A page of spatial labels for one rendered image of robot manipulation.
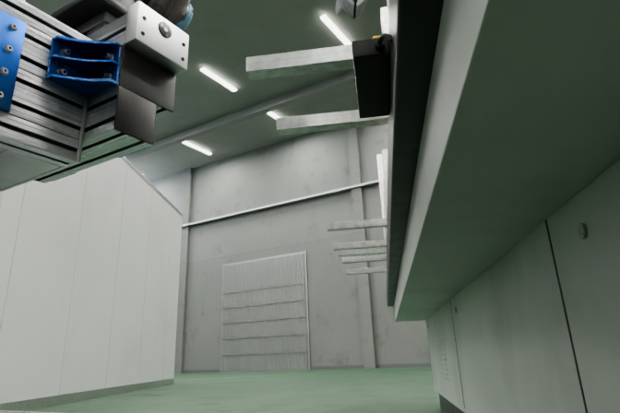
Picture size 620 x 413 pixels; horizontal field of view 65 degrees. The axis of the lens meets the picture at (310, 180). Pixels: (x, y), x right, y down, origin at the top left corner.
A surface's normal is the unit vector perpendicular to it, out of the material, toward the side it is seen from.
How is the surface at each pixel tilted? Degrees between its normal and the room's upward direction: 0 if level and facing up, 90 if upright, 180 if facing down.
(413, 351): 90
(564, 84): 180
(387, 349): 90
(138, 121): 90
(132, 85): 90
